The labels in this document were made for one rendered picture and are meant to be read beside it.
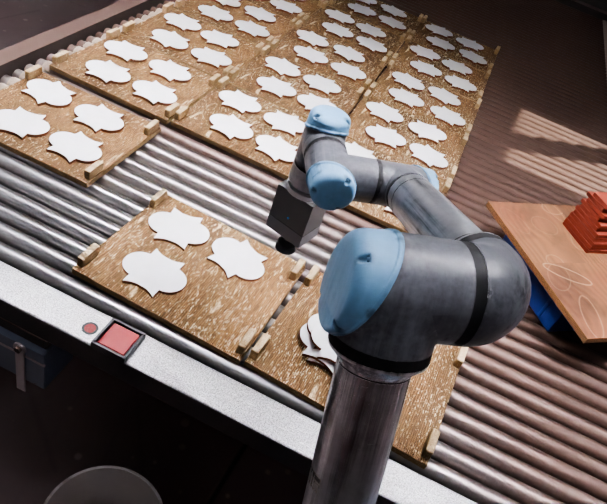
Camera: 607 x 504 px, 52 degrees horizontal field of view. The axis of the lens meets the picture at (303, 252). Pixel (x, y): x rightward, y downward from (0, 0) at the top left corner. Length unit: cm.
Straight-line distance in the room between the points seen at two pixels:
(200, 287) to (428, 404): 55
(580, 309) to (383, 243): 109
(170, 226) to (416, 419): 71
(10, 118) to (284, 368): 99
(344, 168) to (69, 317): 65
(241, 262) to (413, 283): 88
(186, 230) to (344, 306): 93
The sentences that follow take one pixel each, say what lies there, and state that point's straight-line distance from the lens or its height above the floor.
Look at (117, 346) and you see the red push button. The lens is 127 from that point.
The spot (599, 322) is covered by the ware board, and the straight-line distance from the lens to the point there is 167.
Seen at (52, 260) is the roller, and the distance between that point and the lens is 144.
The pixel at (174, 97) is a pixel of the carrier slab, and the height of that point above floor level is 95.
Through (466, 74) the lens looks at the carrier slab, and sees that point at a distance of 292.
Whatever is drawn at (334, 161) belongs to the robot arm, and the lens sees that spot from 99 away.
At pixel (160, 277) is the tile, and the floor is 94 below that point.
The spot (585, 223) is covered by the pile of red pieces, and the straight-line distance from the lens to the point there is 189.
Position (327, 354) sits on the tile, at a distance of 130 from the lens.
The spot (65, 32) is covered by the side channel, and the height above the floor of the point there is 95.
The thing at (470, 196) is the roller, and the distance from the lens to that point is 209.
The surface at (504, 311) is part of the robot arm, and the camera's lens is 67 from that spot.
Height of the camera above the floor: 193
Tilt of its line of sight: 40 degrees down
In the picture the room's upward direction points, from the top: 21 degrees clockwise
